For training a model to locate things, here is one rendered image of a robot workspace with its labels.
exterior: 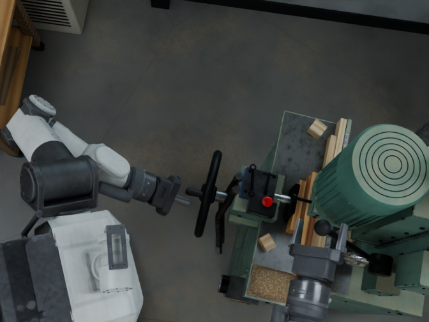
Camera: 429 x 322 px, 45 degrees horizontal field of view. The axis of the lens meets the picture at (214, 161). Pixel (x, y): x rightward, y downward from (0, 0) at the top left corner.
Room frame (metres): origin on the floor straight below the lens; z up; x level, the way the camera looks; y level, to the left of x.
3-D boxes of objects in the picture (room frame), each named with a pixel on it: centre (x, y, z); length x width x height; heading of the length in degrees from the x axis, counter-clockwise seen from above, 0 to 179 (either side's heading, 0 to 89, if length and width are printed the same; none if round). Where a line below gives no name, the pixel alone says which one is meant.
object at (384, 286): (0.19, -0.53, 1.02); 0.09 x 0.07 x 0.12; 179
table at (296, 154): (0.36, -0.24, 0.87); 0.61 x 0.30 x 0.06; 179
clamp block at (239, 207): (0.36, -0.15, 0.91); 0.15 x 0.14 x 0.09; 179
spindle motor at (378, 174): (0.35, -0.34, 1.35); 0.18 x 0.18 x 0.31
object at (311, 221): (0.33, -0.32, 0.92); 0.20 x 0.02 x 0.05; 179
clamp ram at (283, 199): (0.36, -0.22, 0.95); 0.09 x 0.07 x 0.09; 179
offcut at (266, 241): (0.22, -0.21, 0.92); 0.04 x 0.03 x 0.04; 41
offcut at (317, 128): (0.61, -0.30, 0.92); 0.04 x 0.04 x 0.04; 65
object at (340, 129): (0.35, -0.36, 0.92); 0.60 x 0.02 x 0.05; 179
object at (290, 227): (0.34, -0.27, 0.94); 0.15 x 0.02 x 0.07; 179
